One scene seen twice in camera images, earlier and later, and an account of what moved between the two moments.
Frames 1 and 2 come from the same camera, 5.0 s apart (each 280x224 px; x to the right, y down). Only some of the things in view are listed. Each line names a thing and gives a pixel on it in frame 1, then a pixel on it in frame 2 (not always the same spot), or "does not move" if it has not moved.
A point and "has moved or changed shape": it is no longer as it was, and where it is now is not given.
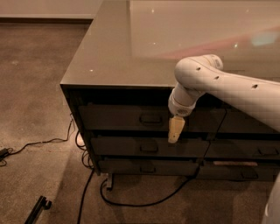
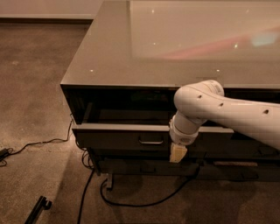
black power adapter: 3,152 does not move
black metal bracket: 43,204 does not move
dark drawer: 243,148 does not move
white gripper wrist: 181,109 → 182,136
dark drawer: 149,118 has moved or changed shape
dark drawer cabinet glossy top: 122,75 does not move
